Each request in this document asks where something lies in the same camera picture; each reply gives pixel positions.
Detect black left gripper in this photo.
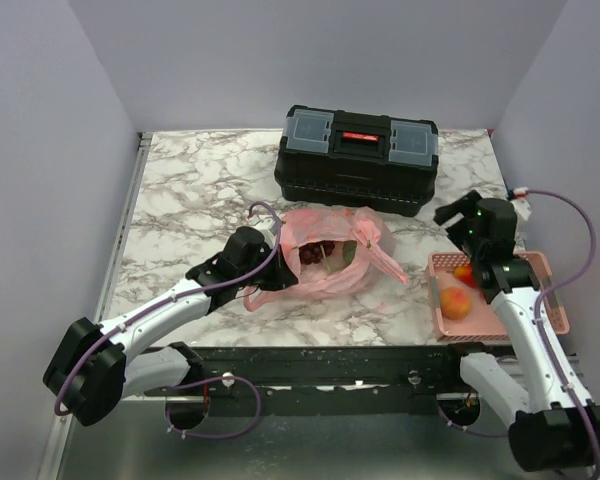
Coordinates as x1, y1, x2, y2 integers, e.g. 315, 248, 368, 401
238, 245, 299, 293

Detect red fake fruit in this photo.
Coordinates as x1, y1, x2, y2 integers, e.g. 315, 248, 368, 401
452, 265, 478, 289

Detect pink plastic bag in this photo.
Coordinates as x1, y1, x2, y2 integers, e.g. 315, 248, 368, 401
243, 207, 408, 312

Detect orange fake peach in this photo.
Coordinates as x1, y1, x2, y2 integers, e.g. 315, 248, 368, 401
439, 287, 472, 321

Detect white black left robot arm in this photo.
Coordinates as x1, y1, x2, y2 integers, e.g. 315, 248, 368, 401
43, 222, 297, 426

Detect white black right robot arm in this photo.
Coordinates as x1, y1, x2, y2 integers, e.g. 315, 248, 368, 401
434, 188, 600, 479

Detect dark fake grape bunch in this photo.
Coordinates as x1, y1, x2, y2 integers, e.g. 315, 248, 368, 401
299, 240, 336, 265

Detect pink plastic basket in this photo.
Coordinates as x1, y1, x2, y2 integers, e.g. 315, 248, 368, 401
426, 250, 571, 344

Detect black toolbox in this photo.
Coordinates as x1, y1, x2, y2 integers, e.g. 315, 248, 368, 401
274, 105, 439, 217

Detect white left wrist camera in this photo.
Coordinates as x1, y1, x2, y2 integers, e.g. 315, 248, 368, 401
249, 215, 279, 247

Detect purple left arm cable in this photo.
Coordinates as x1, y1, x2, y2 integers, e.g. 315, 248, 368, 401
53, 201, 286, 441

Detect black mounting rail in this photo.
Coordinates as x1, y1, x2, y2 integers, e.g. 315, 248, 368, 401
146, 343, 483, 417

